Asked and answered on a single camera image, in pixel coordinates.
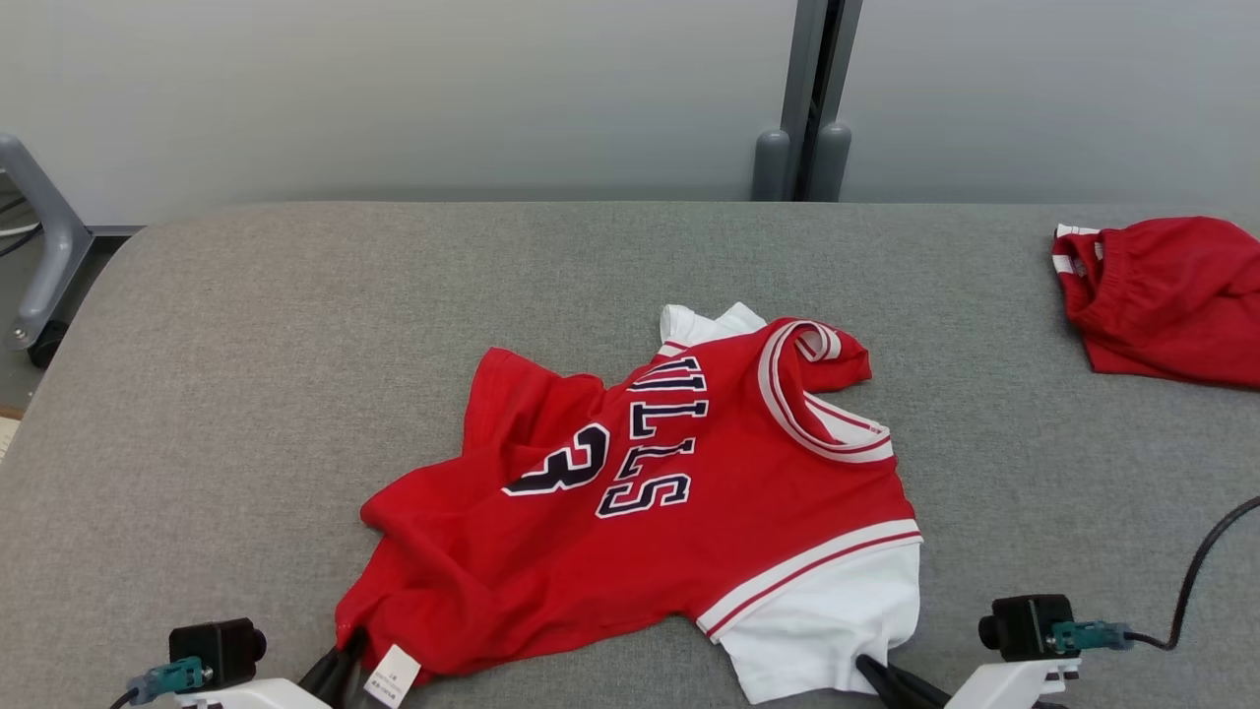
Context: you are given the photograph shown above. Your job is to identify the white camera bracket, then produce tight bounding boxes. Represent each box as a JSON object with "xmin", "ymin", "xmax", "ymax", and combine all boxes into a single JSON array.
[
  {"xmin": 970, "ymin": 658, "xmax": 1084, "ymax": 709},
  {"xmin": 175, "ymin": 677, "xmax": 333, "ymax": 709}
]

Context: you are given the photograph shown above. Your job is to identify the red white basketball jersey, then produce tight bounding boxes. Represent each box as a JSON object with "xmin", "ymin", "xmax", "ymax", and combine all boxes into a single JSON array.
[{"xmin": 335, "ymin": 302, "xmax": 924, "ymax": 709}]

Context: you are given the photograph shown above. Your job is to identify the right black camera cable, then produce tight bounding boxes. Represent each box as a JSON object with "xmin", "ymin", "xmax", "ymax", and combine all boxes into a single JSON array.
[{"xmin": 1127, "ymin": 495, "xmax": 1260, "ymax": 653}]

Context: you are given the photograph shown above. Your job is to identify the white partition panel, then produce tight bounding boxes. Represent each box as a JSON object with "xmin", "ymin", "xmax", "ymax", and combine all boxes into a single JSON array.
[
  {"xmin": 0, "ymin": 0, "xmax": 798, "ymax": 227},
  {"xmin": 837, "ymin": 0, "xmax": 1260, "ymax": 208}
]

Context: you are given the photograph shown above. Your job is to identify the red shorts white stripe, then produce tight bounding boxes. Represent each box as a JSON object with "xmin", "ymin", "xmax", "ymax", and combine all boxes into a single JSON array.
[{"xmin": 1051, "ymin": 217, "xmax": 1260, "ymax": 391}]

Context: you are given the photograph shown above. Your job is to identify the right white camera bracket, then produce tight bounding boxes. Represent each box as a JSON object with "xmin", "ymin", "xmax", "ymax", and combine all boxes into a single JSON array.
[{"xmin": 970, "ymin": 658, "xmax": 1084, "ymax": 709}]

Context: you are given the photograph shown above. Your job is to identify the grey partition post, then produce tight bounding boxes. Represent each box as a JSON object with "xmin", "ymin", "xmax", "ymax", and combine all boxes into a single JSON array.
[
  {"xmin": 809, "ymin": 0, "xmax": 865, "ymax": 203},
  {"xmin": 753, "ymin": 0, "xmax": 828, "ymax": 203}
]

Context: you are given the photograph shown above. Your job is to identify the grey partition end leg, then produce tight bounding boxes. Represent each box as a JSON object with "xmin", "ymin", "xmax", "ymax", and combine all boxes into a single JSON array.
[{"xmin": 0, "ymin": 133, "xmax": 96, "ymax": 370}]

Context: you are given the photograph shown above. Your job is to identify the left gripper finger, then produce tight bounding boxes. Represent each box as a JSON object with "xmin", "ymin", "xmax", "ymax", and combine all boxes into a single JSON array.
[
  {"xmin": 325, "ymin": 628, "xmax": 372, "ymax": 709},
  {"xmin": 297, "ymin": 642, "xmax": 352, "ymax": 709}
]

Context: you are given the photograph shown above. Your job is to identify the tangled floor cables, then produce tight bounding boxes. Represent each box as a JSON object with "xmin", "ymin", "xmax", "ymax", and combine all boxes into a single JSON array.
[{"xmin": 0, "ymin": 195, "xmax": 42, "ymax": 259}]

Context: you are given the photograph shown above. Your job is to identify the right teal camera connector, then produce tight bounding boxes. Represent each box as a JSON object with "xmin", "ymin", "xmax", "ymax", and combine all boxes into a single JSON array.
[{"xmin": 1048, "ymin": 620, "xmax": 1135, "ymax": 654}]

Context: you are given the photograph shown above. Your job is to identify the teal camera connector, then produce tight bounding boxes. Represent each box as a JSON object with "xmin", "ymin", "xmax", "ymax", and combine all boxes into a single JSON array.
[
  {"xmin": 126, "ymin": 658, "xmax": 214, "ymax": 706},
  {"xmin": 1048, "ymin": 620, "xmax": 1135, "ymax": 654}
]

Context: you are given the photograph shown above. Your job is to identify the left teal camera connector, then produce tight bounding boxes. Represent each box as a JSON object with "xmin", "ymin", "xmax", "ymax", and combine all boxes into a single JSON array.
[{"xmin": 126, "ymin": 658, "xmax": 214, "ymax": 706}]

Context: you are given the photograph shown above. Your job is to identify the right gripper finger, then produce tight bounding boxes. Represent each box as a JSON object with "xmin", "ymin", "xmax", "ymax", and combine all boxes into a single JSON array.
[
  {"xmin": 884, "ymin": 665, "xmax": 956, "ymax": 709},
  {"xmin": 853, "ymin": 653, "xmax": 922, "ymax": 709}
]

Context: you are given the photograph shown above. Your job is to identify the left white camera bracket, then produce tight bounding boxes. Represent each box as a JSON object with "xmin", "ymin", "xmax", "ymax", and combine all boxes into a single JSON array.
[{"xmin": 175, "ymin": 677, "xmax": 333, "ymax": 709}]

